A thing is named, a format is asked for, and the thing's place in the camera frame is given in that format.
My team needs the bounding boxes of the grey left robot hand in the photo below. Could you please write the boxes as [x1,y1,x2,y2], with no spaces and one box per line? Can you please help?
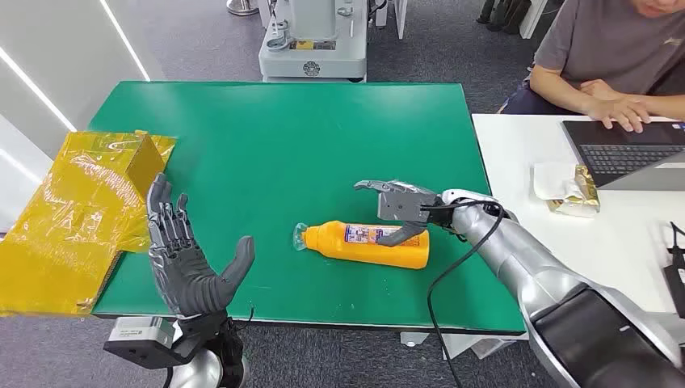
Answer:
[145,172,257,323]

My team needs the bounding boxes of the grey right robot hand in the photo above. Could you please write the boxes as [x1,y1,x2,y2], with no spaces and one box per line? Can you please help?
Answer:
[353,179,454,248]

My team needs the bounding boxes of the person's left hand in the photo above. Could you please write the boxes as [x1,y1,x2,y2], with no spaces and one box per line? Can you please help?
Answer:
[579,78,625,103]

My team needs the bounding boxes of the person's right hand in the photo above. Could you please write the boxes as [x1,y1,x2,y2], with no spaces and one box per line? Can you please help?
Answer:
[583,95,653,134]

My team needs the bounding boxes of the orange bottle with clear cap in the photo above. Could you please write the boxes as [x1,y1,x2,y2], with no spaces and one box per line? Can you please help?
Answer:
[292,220,431,271]

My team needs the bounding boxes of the dark laptop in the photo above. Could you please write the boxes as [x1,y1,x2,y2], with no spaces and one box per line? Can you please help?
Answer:
[561,120,685,192]

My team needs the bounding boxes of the person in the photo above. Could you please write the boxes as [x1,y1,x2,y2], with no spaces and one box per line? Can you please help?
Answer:
[498,0,685,134]

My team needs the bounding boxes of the gold foil packet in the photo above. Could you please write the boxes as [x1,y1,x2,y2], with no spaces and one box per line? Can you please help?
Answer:
[545,164,602,218]

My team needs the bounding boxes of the white tissue paper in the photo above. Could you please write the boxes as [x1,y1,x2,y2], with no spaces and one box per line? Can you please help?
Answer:
[532,162,582,202]

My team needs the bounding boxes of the white table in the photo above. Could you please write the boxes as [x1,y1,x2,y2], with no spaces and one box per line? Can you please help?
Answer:
[470,113,685,318]

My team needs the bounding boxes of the green table mat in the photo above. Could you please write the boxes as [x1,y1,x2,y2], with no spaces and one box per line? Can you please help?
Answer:
[88,80,528,336]

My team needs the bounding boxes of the black shoes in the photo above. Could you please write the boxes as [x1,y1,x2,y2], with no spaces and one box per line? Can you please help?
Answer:
[476,0,532,36]

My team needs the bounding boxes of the yellow plastic wrapped box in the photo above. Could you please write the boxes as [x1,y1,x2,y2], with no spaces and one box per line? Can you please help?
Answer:
[0,129,178,318]

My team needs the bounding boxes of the white panel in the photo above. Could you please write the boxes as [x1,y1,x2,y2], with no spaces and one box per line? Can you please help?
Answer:
[374,0,409,40]

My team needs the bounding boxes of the chrome stand base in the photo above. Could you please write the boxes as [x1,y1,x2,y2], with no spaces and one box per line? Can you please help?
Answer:
[226,0,261,16]

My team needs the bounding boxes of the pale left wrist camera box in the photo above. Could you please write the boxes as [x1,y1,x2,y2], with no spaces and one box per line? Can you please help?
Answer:
[103,315,178,370]

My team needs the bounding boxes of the black cable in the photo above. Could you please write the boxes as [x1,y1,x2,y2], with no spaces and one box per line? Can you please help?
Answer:
[419,199,507,388]

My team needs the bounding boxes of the white table foot bracket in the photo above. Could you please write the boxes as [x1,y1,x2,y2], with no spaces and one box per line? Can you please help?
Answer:
[399,331,431,348]

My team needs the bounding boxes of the white wall light strip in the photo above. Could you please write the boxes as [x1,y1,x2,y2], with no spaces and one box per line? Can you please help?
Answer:
[99,0,152,82]
[0,47,77,133]

